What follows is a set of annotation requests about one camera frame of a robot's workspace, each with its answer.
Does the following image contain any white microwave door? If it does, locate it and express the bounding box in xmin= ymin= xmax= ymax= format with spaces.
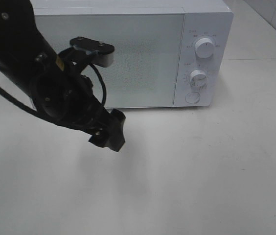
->
xmin=36 ymin=14 xmax=184 ymax=108

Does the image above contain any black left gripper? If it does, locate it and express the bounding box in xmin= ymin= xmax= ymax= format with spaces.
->
xmin=31 ymin=47 xmax=126 ymax=152

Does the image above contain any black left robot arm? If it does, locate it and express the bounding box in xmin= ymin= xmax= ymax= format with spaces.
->
xmin=0 ymin=0 xmax=125 ymax=152

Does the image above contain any round door release button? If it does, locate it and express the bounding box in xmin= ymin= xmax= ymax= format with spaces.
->
xmin=185 ymin=92 xmax=200 ymax=104

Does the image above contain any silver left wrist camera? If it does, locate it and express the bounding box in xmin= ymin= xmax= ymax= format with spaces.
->
xmin=69 ymin=37 xmax=115 ymax=68

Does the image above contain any upper white round knob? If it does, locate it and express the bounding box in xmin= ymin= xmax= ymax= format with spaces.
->
xmin=194 ymin=37 xmax=215 ymax=59

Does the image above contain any white microwave oven body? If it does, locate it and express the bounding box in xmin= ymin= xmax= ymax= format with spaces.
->
xmin=32 ymin=0 xmax=234 ymax=107

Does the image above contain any white timer knob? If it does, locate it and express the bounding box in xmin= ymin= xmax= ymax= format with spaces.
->
xmin=189 ymin=70 xmax=207 ymax=87

